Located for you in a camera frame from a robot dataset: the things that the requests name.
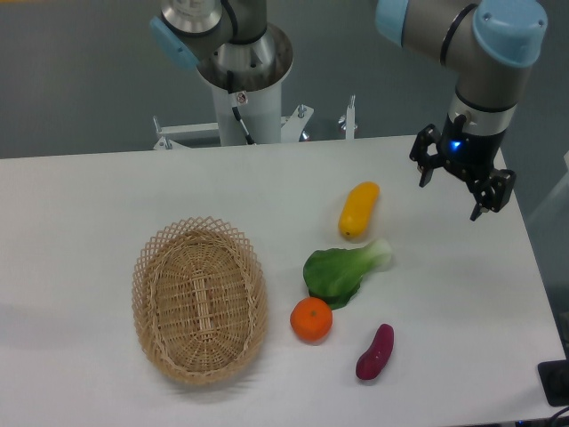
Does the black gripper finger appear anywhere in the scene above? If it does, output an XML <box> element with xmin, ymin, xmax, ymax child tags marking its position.
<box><xmin>469</xmin><ymin>168</ymin><xmax>517</xmax><ymax>222</ymax></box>
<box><xmin>409</xmin><ymin>124</ymin><xmax>444</xmax><ymax>188</ymax></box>

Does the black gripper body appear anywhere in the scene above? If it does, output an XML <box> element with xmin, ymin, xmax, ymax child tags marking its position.
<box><xmin>437</xmin><ymin>117</ymin><xmax>505</xmax><ymax>181</ymax></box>

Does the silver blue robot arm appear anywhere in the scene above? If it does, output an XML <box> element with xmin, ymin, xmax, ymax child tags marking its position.
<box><xmin>149</xmin><ymin>1</ymin><xmax>548</xmax><ymax>218</ymax></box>

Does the green bok choy vegetable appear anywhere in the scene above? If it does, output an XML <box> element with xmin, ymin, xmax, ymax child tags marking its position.
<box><xmin>302</xmin><ymin>238</ymin><xmax>393</xmax><ymax>310</ymax></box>

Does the yellow mango fruit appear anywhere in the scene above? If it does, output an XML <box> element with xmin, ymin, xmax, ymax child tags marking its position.
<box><xmin>338</xmin><ymin>181</ymin><xmax>381</xmax><ymax>239</ymax></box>

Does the black box at edge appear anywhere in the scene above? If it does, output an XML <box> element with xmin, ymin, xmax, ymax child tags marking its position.
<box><xmin>537</xmin><ymin>359</ymin><xmax>568</xmax><ymax>407</ymax></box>

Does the purple sweet potato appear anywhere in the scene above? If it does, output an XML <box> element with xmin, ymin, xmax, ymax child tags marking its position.
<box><xmin>356</xmin><ymin>324</ymin><xmax>395</xmax><ymax>381</ymax></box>

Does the orange tangerine fruit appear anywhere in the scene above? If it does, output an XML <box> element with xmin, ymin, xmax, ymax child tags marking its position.
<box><xmin>290</xmin><ymin>297</ymin><xmax>333</xmax><ymax>342</ymax></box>

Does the woven wicker basket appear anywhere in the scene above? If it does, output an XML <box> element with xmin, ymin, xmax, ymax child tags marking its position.
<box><xmin>132</xmin><ymin>217</ymin><xmax>268</xmax><ymax>386</ymax></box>

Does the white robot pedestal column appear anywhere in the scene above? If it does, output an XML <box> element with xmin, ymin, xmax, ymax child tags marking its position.
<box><xmin>196</xmin><ymin>23</ymin><xmax>294</xmax><ymax>146</ymax></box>

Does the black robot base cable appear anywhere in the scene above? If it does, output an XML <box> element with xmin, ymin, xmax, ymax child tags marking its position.
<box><xmin>226</xmin><ymin>69</ymin><xmax>257</xmax><ymax>146</ymax></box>

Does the white metal mounting frame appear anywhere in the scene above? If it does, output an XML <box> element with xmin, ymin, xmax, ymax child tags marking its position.
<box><xmin>152</xmin><ymin>94</ymin><xmax>359</xmax><ymax>150</ymax></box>

